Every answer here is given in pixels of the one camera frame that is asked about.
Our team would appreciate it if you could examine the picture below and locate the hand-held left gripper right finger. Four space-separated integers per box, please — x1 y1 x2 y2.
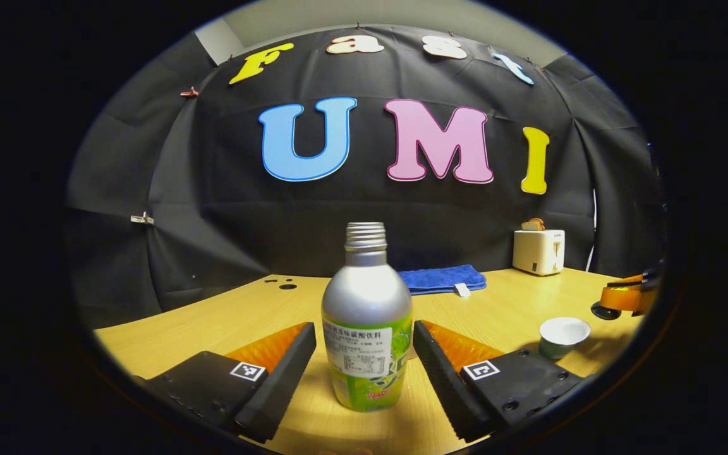
413 320 586 443

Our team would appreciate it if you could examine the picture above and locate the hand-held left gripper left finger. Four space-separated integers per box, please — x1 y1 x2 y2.
133 322 317 444

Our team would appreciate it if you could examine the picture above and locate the silver green label water bottle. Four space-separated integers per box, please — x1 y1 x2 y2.
321 222 413 413

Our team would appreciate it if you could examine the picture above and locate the cream white toaster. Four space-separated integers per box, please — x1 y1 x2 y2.
512 229 566 277

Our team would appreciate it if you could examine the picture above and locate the folded blue towel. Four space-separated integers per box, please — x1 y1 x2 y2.
397 264 487 298

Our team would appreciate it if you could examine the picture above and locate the black backdrop cloth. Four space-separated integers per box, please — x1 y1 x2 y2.
66 24 665 329

